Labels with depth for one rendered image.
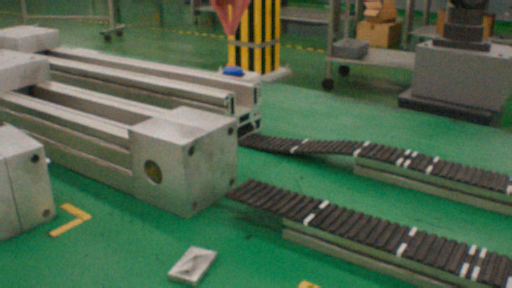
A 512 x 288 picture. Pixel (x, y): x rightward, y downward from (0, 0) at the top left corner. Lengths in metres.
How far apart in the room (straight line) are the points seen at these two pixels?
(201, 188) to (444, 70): 0.63
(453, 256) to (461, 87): 0.60
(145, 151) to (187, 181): 0.06
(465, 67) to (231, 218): 0.63
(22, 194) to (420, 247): 0.43
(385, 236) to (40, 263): 0.35
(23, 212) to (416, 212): 0.46
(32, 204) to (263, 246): 0.27
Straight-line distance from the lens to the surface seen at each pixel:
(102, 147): 0.64
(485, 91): 1.03
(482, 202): 0.64
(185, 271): 0.48
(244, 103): 0.79
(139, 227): 0.56
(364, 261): 0.49
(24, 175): 0.57
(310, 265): 0.49
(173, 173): 0.55
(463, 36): 1.05
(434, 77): 1.05
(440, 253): 0.48
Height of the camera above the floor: 1.08
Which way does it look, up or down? 23 degrees down
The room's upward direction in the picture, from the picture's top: straight up
